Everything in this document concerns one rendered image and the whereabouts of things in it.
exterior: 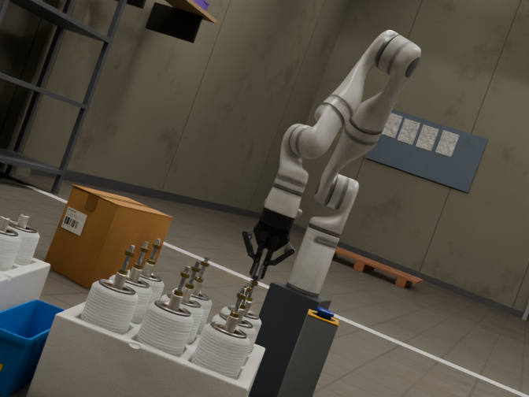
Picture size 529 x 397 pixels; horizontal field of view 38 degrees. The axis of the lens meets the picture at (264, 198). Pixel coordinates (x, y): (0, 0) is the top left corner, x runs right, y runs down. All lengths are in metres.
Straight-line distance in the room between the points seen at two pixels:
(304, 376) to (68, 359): 0.50
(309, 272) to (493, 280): 7.95
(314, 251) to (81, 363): 0.77
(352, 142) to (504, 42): 8.45
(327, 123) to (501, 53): 8.63
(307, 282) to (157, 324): 0.65
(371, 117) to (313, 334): 0.56
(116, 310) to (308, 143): 0.54
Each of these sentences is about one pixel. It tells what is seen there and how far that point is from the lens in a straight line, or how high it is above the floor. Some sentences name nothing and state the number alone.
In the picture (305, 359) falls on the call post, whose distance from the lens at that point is 1.67.
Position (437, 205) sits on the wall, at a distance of 9.99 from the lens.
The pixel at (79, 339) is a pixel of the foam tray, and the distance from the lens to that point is 1.50.
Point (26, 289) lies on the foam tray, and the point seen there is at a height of 0.13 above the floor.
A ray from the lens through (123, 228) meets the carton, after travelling 2.64.
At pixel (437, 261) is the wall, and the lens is 9.96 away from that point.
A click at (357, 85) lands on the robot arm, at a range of 1.77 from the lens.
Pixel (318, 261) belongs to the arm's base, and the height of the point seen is 0.40.
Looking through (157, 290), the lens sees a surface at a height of 0.23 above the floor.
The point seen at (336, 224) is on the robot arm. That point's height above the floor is 0.50.
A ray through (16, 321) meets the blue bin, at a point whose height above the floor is 0.08.
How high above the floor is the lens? 0.56
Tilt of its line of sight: 2 degrees down
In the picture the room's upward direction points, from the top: 20 degrees clockwise
